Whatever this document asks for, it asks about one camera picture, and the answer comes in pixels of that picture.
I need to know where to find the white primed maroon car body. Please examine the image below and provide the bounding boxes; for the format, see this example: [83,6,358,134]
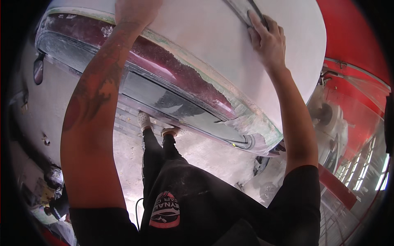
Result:
[34,0,327,157]

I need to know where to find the person's legs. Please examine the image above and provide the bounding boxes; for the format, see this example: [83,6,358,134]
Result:
[137,111,189,200]

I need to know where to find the person's right hand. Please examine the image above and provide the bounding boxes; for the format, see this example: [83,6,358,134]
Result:
[247,11,287,73]

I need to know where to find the heap of workshop clutter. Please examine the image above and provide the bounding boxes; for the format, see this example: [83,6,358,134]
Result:
[18,165,77,246]

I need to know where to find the black cable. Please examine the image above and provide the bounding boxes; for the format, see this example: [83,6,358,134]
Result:
[135,198,144,232]

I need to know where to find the grey sanding paper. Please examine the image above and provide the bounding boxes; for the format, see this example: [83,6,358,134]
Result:
[226,0,269,31]

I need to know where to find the dusty grey machine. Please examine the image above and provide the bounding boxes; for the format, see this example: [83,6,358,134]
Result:
[308,86,350,166]

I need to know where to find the clear plastic sheet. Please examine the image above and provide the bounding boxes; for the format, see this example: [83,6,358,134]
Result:
[308,58,391,246]

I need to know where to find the person's left hand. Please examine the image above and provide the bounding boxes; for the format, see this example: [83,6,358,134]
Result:
[115,0,164,29]

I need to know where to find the person's body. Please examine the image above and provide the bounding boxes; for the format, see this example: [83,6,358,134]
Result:
[60,123,322,246]

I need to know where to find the red vehicle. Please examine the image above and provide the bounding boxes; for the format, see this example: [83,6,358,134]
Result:
[316,0,392,117]

